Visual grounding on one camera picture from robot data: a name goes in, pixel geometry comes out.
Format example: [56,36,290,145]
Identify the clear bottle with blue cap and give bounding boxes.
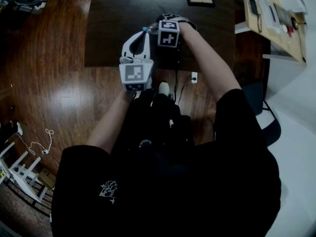
[142,21,161,36]

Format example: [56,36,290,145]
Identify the black eyeglasses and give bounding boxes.
[256,13,264,34]

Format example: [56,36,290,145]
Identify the white cord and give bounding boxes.
[15,128,55,156]

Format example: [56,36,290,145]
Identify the white open carton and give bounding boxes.
[278,0,308,15]

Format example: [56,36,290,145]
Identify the person's left forearm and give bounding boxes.
[86,89,136,155]

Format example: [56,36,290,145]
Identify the person's white shoe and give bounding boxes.
[158,81,171,95]

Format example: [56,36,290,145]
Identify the white wooden rack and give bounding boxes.
[0,141,49,204]

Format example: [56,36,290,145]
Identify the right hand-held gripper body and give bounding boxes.
[157,13,198,49]

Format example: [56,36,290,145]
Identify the black smartphone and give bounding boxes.
[247,0,258,16]

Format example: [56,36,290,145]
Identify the thin black desk cable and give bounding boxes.
[291,17,308,64]

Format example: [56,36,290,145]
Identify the black office chair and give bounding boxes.
[240,80,282,148]

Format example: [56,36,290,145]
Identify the brown cardboard box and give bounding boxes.
[37,167,57,191]

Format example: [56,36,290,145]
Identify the white desk frame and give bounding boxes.
[234,21,307,65]

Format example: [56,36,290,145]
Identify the person's right forearm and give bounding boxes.
[178,22,242,103]

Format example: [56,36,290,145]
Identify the person's black t-shirt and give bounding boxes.
[50,88,282,237]

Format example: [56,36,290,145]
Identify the long white box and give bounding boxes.
[256,0,282,32]

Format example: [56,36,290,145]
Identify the person's black trousers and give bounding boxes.
[111,88,196,158]

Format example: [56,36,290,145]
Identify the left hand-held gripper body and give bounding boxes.
[119,56,155,92]

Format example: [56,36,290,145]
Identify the grey flat device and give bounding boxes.
[273,2,292,26]

